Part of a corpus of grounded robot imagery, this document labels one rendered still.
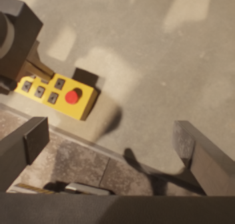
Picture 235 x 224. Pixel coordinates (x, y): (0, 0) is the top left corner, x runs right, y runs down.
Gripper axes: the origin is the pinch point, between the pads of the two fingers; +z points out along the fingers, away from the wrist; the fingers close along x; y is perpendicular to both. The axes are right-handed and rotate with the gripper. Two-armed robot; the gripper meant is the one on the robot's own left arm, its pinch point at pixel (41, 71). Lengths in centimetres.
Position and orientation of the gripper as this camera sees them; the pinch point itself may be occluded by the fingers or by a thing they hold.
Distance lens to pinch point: 38.8
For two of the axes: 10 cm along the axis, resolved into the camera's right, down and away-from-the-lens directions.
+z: 0.9, 1.4, 9.9
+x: 4.0, -9.1, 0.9
